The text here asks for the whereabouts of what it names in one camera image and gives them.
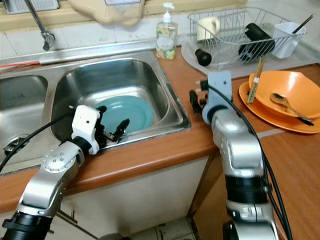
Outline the dark utensil in holder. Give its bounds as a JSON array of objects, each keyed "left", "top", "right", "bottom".
[{"left": 291, "top": 14, "right": 315, "bottom": 36}]

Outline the beige plastic board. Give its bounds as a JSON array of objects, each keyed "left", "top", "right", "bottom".
[{"left": 67, "top": 0, "right": 146, "bottom": 28}]

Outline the stainless steel double sink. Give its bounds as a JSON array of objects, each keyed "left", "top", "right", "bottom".
[{"left": 0, "top": 40, "right": 192, "bottom": 176}]

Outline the chrome faucet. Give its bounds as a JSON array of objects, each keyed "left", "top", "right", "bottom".
[{"left": 24, "top": 0, "right": 56, "bottom": 51}]

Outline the orange plate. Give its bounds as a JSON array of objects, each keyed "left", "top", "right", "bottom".
[{"left": 239, "top": 81, "right": 320, "bottom": 135}]

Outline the orange bowl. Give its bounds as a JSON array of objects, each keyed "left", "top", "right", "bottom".
[{"left": 248, "top": 70, "right": 320, "bottom": 119}]

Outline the wire dish rack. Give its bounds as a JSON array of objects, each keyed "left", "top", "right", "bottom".
[{"left": 187, "top": 6, "right": 307, "bottom": 68}]

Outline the floral soap pump bottle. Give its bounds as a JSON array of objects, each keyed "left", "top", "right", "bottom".
[{"left": 155, "top": 2, "right": 179, "bottom": 61}]

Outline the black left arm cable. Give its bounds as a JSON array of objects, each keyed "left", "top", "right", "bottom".
[{"left": 0, "top": 111, "right": 75, "bottom": 170}]

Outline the white cutlery holder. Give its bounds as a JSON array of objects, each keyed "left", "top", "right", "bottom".
[{"left": 271, "top": 21, "right": 306, "bottom": 59}]

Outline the brown wooden cabinet door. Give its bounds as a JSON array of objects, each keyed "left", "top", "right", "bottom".
[{"left": 187, "top": 155, "right": 236, "bottom": 240}]

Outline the cream mug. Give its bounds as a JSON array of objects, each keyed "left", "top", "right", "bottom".
[{"left": 196, "top": 16, "right": 222, "bottom": 42}]

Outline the grey plastic box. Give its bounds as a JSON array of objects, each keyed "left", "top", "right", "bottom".
[{"left": 2, "top": 0, "right": 60, "bottom": 14}]

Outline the silver counter joint strip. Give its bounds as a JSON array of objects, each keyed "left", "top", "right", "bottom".
[{"left": 257, "top": 129, "right": 287, "bottom": 139}]

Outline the gold spoon with black handle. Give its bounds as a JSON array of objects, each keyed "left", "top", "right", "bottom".
[{"left": 270, "top": 93, "right": 315, "bottom": 126}]

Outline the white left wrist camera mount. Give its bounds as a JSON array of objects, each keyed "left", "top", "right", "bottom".
[{"left": 71, "top": 105, "right": 101, "bottom": 155}]

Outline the beige window ledge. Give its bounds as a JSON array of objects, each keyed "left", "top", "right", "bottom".
[{"left": 0, "top": 0, "right": 246, "bottom": 36}]

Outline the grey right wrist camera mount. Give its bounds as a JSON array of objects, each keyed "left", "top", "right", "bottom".
[{"left": 202, "top": 70, "right": 236, "bottom": 125}]

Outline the translucent drain tray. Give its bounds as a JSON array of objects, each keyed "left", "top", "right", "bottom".
[{"left": 181, "top": 37, "right": 320, "bottom": 78}]

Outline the metal sink drain strainer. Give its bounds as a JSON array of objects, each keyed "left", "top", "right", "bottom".
[{"left": 4, "top": 135, "right": 26, "bottom": 156}]

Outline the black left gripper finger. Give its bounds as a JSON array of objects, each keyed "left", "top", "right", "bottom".
[{"left": 114, "top": 119, "right": 130, "bottom": 143}]

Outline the black bottle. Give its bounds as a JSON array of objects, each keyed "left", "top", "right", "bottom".
[{"left": 238, "top": 22, "right": 277, "bottom": 63}]

